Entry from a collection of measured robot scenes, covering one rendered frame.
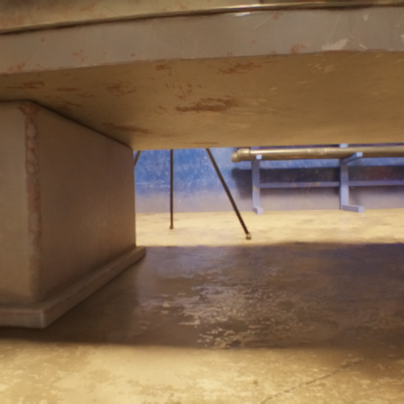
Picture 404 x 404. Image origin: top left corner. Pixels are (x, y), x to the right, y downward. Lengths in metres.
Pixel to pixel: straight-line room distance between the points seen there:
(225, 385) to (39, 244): 0.40
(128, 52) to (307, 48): 0.23
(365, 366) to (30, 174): 0.59
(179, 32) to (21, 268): 0.47
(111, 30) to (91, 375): 0.45
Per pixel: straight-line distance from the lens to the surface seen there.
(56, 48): 0.52
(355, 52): 0.48
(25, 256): 0.64
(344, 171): 3.91
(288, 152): 3.41
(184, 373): 0.45
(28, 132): 0.64
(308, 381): 0.44
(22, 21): 0.80
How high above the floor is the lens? 0.22
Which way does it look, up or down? 2 degrees down
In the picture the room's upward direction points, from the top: 1 degrees counter-clockwise
